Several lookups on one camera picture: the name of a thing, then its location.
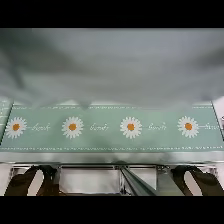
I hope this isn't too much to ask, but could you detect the pale grey-blue shirt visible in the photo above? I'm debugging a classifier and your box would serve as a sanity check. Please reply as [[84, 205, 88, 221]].
[[0, 28, 224, 110]]

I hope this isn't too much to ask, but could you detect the silver frame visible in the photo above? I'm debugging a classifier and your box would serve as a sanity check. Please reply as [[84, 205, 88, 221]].
[[0, 152, 224, 197]]

